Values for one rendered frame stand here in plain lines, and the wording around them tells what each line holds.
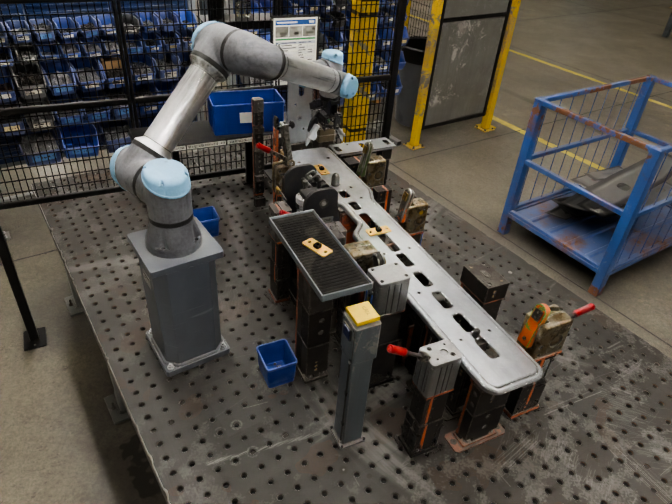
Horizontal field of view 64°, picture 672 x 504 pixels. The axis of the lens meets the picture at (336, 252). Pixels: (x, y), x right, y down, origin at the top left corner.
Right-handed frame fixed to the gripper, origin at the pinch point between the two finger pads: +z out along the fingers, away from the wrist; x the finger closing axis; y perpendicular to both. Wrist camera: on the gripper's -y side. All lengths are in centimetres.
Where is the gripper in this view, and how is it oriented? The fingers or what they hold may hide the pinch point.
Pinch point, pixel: (323, 143)
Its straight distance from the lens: 212.9
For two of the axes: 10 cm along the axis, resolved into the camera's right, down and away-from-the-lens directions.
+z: -0.8, 8.0, 6.0
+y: 4.3, 5.7, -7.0
